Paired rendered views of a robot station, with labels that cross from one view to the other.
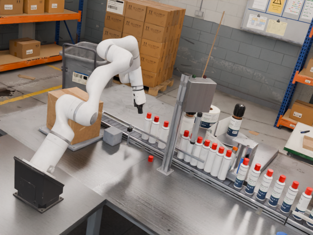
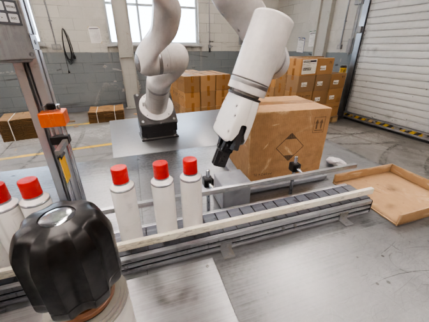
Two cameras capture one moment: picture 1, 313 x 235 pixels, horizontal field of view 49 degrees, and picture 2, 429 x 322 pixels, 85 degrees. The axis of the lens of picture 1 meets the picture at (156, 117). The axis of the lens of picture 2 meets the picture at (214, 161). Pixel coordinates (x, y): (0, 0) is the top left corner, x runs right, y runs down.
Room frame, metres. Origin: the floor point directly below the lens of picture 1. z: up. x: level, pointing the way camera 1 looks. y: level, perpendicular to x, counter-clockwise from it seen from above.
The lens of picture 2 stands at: (2.57, -0.27, 1.31)
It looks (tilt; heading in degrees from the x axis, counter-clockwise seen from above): 26 degrees down; 131
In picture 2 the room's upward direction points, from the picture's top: straight up
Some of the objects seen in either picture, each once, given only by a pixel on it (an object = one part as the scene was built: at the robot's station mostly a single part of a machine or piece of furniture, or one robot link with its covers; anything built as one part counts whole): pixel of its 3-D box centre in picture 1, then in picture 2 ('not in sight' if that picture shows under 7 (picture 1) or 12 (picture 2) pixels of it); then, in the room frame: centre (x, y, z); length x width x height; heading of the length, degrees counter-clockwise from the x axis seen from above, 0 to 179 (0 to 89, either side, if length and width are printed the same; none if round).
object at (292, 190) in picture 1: (290, 196); not in sight; (1.67, -0.84, 0.98); 0.05 x 0.05 x 0.20
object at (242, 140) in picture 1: (245, 141); not in sight; (1.94, -0.58, 1.14); 0.14 x 0.11 x 0.01; 59
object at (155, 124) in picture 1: (154, 129); (164, 201); (2.17, 0.00, 0.98); 0.05 x 0.05 x 0.20
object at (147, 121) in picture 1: (146, 126); (191, 196); (2.21, 0.05, 0.98); 0.05 x 0.05 x 0.20
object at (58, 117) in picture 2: not in sight; (68, 180); (2.03, -0.14, 1.05); 0.10 x 0.04 x 0.33; 149
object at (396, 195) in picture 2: not in sight; (394, 189); (2.58, 0.69, 0.85); 0.30 x 0.26 x 0.04; 59
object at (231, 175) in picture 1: (239, 159); not in sight; (1.94, -0.57, 1.01); 0.14 x 0.13 x 0.26; 59
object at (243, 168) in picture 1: (241, 173); not in sight; (1.82, -0.58, 0.98); 0.05 x 0.05 x 0.20
